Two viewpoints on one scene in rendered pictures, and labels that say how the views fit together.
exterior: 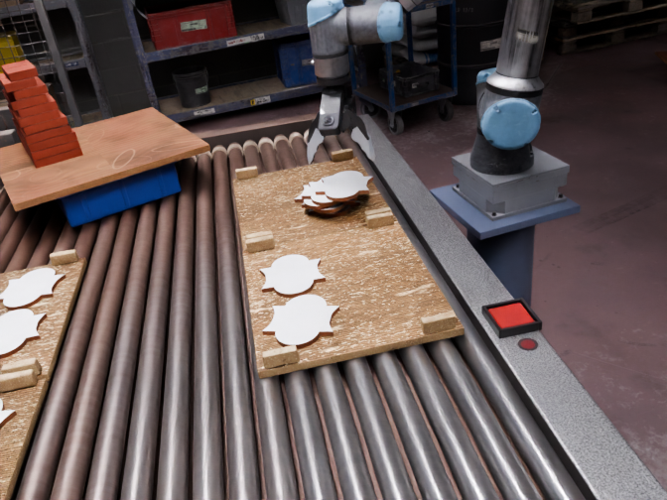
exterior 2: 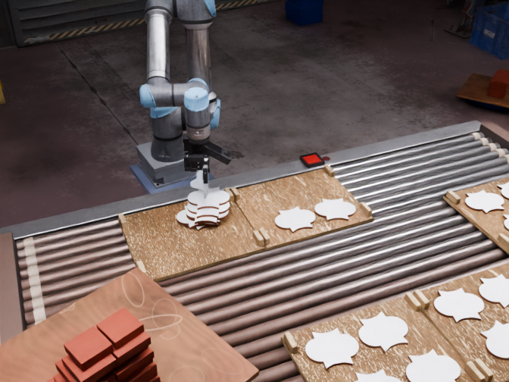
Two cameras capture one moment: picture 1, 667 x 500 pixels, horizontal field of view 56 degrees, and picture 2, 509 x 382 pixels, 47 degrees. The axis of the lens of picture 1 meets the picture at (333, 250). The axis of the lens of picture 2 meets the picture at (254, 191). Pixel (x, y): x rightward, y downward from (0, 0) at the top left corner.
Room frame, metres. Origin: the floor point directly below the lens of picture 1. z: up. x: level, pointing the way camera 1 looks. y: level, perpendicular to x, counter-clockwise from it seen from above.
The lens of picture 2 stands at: (1.62, 1.57, 2.17)
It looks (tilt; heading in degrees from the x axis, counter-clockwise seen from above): 35 degrees down; 254
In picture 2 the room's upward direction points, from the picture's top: straight up
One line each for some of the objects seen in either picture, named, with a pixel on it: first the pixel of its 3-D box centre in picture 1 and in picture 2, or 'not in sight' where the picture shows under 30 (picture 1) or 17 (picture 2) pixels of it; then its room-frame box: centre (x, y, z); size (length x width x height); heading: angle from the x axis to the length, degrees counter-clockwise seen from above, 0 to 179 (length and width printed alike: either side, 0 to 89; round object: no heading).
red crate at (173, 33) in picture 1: (190, 22); not in sight; (5.35, 0.89, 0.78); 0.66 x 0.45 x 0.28; 104
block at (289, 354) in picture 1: (280, 356); (366, 208); (0.80, 0.11, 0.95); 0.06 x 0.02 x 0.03; 97
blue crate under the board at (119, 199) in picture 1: (109, 176); not in sight; (1.65, 0.59, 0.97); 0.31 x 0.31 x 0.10; 28
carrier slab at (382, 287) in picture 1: (338, 287); (298, 205); (1.01, 0.00, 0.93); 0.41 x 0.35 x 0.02; 7
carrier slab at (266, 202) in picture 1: (307, 199); (189, 233); (1.42, 0.05, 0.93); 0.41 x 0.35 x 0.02; 7
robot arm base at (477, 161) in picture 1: (501, 143); (169, 142); (1.40, -0.44, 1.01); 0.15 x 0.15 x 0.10
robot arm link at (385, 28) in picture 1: (376, 22); (192, 94); (1.35, -0.15, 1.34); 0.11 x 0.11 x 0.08; 78
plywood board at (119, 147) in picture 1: (94, 151); (110, 371); (1.71, 0.63, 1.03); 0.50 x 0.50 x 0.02; 28
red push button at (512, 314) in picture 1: (510, 317); (312, 160); (0.85, -0.29, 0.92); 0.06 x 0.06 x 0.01; 7
